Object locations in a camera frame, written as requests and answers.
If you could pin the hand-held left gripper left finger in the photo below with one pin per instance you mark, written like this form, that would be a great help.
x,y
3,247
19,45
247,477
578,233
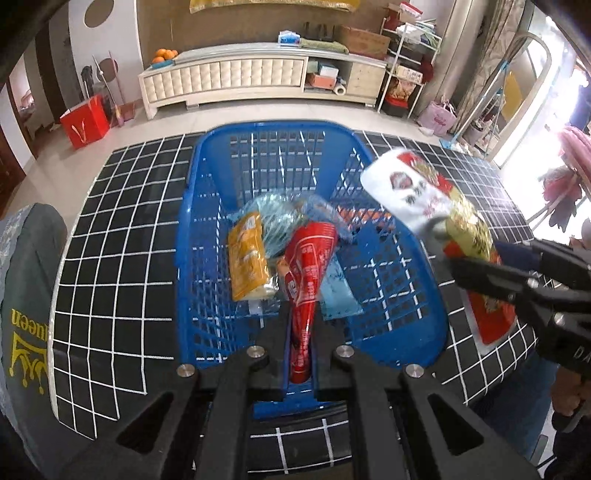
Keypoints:
x,y
277,360

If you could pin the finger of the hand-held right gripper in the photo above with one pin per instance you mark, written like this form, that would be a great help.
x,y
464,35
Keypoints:
x,y
515,254
489,277

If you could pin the person's right hand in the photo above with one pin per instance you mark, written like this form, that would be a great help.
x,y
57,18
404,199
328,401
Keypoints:
x,y
565,392

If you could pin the patterned curtain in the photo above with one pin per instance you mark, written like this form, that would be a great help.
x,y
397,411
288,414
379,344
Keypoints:
x,y
489,55

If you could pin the red paper bag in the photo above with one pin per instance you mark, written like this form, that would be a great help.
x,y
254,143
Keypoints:
x,y
85,122

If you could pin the pink dustpan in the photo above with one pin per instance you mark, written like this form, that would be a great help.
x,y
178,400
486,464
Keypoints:
x,y
127,113

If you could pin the cardboard box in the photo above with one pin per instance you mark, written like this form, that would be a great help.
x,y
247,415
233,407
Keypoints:
x,y
364,42

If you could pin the red box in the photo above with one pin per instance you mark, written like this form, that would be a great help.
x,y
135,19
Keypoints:
x,y
399,16

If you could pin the blue fruit plate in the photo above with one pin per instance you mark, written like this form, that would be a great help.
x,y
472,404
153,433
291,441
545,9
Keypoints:
x,y
161,64

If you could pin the pink bag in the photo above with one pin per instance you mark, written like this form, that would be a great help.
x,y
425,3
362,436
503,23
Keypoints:
x,y
437,119

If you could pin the teal box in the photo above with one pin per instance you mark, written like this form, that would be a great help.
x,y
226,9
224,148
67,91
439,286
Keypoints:
x,y
328,70

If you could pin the orange box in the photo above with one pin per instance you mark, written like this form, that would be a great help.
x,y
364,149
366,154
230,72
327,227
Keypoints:
x,y
322,81

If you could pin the person's leg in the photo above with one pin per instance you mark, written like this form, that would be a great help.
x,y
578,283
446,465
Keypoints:
x,y
512,406

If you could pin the white tv cabinet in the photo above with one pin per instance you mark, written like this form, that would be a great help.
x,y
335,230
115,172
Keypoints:
x,y
221,74

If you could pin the broom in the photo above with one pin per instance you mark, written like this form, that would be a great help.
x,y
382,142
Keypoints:
x,y
119,115

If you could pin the yellow snack packet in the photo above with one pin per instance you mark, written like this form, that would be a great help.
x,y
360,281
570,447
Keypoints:
x,y
247,258

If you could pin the wooden door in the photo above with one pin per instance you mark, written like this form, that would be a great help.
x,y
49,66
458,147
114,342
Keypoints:
x,y
9,161

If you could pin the red snack packet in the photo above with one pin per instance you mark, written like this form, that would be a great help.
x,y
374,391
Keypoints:
x,y
304,277

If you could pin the metal folding rack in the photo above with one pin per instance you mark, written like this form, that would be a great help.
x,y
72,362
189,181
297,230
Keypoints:
x,y
535,39

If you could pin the white red gold snack bag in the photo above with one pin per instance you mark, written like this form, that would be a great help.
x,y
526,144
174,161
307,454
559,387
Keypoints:
x,y
406,184

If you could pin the black grid mat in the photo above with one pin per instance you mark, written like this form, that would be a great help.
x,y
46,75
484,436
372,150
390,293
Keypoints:
x,y
124,194

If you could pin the pink hanging clothes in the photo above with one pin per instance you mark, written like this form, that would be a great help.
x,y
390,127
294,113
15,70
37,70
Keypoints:
x,y
565,184

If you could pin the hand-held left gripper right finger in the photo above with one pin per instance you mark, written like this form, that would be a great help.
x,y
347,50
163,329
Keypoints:
x,y
325,364

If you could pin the paper towel roll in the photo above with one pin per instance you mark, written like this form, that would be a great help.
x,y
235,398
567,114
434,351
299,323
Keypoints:
x,y
340,89

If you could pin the light blue snack packet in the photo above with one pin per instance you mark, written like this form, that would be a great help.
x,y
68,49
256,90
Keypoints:
x,y
339,288

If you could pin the blue plastic basket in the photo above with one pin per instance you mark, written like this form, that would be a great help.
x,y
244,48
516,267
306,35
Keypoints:
x,y
207,143

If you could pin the blue tissue pack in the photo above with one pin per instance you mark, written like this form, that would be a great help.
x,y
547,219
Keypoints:
x,y
290,38

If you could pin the green folded cloth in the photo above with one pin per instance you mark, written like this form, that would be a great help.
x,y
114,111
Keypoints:
x,y
323,46

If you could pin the clear blue printed packet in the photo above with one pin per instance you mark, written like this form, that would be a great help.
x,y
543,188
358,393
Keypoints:
x,y
274,221

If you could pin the pile of oranges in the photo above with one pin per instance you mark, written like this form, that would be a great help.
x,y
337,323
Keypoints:
x,y
165,54

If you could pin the person's right forearm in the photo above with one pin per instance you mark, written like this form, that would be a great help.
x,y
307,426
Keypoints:
x,y
572,454

